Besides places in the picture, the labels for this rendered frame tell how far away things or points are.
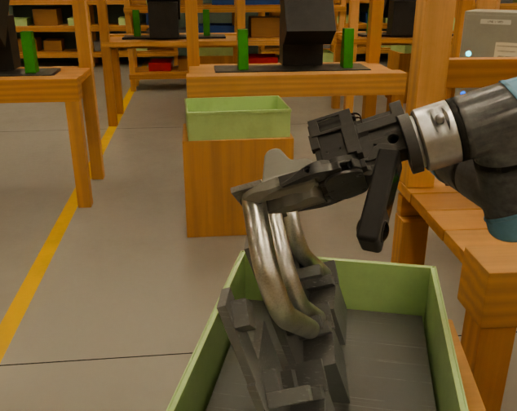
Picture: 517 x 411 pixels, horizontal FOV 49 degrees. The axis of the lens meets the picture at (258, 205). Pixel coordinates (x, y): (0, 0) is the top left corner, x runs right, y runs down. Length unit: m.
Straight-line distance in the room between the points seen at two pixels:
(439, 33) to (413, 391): 1.10
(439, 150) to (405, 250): 1.36
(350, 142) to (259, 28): 7.69
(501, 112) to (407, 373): 0.59
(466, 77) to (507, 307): 0.82
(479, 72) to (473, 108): 1.32
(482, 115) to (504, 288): 0.81
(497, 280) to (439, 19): 0.80
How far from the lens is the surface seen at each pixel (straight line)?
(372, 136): 0.70
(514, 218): 0.73
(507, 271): 1.42
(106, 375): 2.53
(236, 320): 0.72
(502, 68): 2.03
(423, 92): 1.84
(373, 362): 1.14
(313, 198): 0.70
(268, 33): 8.36
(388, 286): 1.26
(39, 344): 2.79
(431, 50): 1.83
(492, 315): 1.46
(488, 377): 1.57
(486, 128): 0.68
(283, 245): 0.86
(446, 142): 0.67
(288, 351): 0.93
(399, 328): 1.24
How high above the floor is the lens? 1.52
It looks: 22 degrees down
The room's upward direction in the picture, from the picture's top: straight up
